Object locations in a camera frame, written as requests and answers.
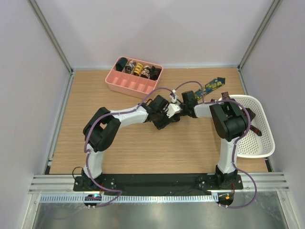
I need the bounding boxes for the blue yellow floral tie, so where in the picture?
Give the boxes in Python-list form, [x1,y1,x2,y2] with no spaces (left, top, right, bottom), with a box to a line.
[194,77,226,101]

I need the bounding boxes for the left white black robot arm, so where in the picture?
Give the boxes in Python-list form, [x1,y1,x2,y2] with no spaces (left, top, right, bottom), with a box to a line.
[82,95,182,191]

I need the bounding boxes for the aluminium frame rail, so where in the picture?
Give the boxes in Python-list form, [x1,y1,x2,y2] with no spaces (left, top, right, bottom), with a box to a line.
[29,172,289,194]

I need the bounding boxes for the white perforated plastic basket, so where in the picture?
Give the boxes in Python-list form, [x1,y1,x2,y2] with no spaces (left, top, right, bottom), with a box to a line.
[231,94,275,158]

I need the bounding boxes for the rolled brown patterned tie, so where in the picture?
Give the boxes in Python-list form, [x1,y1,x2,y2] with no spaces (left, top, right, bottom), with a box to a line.
[124,60,136,74]

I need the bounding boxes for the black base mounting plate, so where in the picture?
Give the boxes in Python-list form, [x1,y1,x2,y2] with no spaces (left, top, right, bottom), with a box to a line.
[73,172,244,197]

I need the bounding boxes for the rolled dark green tie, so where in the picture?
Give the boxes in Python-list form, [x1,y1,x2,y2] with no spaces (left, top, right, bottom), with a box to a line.
[115,57,128,72]

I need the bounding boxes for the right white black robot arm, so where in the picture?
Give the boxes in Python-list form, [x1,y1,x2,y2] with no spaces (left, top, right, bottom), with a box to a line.
[181,91,251,189]

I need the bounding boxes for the rolled black patterned tie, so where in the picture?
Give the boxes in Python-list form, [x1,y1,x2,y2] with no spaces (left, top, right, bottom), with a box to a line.
[150,66,162,81]

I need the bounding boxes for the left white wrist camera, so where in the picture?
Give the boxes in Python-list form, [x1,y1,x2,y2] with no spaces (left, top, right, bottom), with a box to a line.
[166,103,181,118]

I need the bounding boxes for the rolled yellow tie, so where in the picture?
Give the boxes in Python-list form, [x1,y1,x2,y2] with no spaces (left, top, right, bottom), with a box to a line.
[133,63,144,76]

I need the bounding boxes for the pink divided organizer box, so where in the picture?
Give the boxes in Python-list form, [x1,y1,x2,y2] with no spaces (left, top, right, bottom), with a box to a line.
[105,56,163,98]

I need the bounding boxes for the brown patterned tie pile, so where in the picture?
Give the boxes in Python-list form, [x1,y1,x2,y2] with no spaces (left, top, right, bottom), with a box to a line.
[222,92,262,136]

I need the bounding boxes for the rolled tan floral tie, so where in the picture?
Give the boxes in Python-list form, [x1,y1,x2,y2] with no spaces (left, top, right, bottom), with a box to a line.
[140,65,151,79]

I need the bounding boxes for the white slotted cable duct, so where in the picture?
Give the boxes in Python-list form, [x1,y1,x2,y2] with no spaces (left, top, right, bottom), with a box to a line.
[40,193,218,204]

